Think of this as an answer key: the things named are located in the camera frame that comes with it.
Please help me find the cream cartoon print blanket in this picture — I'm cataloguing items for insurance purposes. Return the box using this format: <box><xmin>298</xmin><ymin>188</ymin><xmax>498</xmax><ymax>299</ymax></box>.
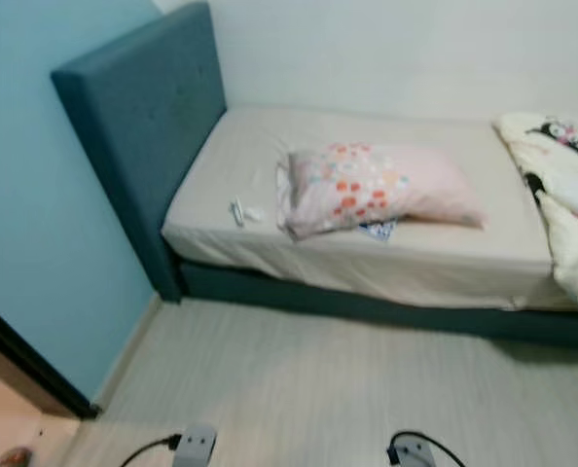
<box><xmin>495</xmin><ymin>112</ymin><xmax>578</xmax><ymax>314</ymax></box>

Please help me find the blue and white booklet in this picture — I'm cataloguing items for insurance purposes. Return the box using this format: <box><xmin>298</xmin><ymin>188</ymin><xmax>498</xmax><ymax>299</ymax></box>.
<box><xmin>359</xmin><ymin>220</ymin><xmax>399</xmax><ymax>241</ymax></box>

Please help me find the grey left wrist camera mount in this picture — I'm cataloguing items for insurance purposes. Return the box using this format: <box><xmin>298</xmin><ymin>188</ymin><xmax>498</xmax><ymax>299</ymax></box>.
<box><xmin>175</xmin><ymin>424</ymin><xmax>218</xmax><ymax>467</ymax></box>

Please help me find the pink dotted pillow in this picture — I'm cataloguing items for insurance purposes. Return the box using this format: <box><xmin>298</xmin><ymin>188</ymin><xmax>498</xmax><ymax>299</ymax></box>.
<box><xmin>277</xmin><ymin>143</ymin><xmax>488</xmax><ymax>240</ymax></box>

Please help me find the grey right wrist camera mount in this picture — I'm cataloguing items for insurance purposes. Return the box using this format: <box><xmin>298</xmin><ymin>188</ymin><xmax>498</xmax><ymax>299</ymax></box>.
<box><xmin>392</xmin><ymin>438</ymin><xmax>436</xmax><ymax>467</ymax></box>

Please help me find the mattress with cream sheet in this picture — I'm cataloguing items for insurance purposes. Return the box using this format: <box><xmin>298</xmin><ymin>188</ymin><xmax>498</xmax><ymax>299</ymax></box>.
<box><xmin>162</xmin><ymin>104</ymin><xmax>578</xmax><ymax>312</ymax></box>

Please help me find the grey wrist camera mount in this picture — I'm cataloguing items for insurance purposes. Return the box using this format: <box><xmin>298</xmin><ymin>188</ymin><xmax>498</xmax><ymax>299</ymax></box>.
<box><xmin>175</xmin><ymin>424</ymin><xmax>218</xmax><ymax>467</ymax></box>
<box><xmin>392</xmin><ymin>438</ymin><xmax>436</xmax><ymax>467</ymax></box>

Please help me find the black bedroom door frame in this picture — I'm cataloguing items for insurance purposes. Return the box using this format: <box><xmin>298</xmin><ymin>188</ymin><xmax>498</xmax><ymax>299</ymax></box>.
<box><xmin>0</xmin><ymin>297</ymin><xmax>100</xmax><ymax>419</ymax></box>

